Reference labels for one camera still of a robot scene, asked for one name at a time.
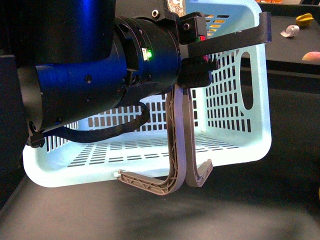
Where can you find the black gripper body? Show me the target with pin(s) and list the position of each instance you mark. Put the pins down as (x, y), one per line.
(195, 72)

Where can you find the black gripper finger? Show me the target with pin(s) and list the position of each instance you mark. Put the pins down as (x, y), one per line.
(260, 34)

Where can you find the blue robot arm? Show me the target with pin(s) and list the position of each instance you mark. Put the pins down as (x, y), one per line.
(85, 65)

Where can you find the black display tray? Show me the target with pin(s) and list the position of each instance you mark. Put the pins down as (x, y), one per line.
(286, 53)

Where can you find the yellow starfruit far right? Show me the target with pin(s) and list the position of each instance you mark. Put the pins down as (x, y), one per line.
(304, 20)

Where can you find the pink peach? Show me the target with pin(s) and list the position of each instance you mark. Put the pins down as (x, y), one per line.
(313, 56)

